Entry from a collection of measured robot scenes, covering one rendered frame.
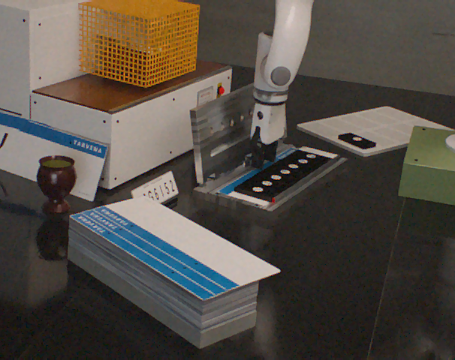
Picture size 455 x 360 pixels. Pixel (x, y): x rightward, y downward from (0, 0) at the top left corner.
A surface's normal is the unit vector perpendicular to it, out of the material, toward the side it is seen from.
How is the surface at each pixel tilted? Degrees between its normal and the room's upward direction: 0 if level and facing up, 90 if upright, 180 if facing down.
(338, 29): 90
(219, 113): 79
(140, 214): 0
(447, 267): 0
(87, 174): 69
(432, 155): 0
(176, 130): 90
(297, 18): 46
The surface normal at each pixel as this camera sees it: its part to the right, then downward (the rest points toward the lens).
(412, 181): -0.25, 0.34
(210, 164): 0.87, 0.07
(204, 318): 0.67, 0.33
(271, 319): 0.08, -0.93
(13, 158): -0.48, -0.08
